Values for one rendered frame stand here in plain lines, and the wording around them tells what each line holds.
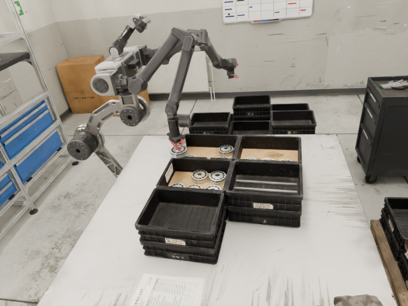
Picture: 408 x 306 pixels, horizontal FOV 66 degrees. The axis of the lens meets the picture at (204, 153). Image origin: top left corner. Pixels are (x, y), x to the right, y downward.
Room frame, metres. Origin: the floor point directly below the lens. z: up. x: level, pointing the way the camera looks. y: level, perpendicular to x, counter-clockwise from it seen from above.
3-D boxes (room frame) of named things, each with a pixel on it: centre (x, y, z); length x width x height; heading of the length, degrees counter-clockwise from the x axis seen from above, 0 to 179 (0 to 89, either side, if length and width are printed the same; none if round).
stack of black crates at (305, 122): (2.63, -0.88, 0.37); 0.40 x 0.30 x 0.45; 76
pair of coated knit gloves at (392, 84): (2.46, -1.69, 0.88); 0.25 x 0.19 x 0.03; 76
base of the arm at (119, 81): (1.70, 0.40, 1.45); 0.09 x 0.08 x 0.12; 166
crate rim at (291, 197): (1.37, -0.32, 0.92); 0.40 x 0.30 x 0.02; 73
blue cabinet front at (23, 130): (2.83, 1.67, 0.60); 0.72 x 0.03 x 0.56; 166
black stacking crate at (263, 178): (1.37, -0.32, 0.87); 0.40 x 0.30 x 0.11; 73
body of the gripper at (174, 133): (1.59, 0.15, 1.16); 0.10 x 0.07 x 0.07; 28
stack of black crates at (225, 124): (2.81, -0.10, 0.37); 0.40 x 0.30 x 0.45; 76
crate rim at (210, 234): (1.20, 0.15, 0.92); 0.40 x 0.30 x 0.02; 73
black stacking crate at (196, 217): (1.20, 0.15, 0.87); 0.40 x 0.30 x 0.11; 73
